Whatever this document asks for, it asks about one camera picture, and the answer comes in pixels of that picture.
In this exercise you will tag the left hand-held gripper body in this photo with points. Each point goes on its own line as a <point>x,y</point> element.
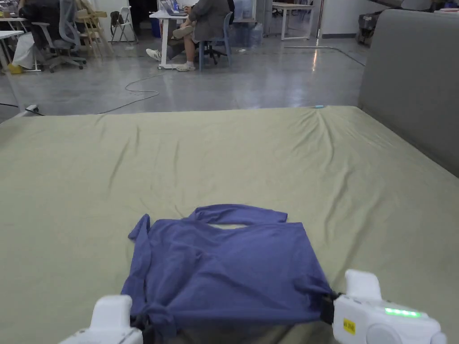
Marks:
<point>109,319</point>

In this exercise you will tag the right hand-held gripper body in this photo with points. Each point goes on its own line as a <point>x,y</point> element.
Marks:
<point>373,322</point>

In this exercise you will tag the clear blue water jug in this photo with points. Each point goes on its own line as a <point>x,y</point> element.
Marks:
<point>256,34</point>

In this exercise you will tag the dark blue shirt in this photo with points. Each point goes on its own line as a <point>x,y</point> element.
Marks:
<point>233,268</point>

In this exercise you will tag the grey padded headboard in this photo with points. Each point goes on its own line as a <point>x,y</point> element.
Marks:
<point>412,89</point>

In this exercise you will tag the bed with pale green sheet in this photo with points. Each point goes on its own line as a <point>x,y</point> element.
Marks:
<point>215,154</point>

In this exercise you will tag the white power strip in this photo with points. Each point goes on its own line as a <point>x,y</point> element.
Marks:
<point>32,108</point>

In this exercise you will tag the white desk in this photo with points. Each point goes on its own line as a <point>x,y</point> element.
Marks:
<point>165,16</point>

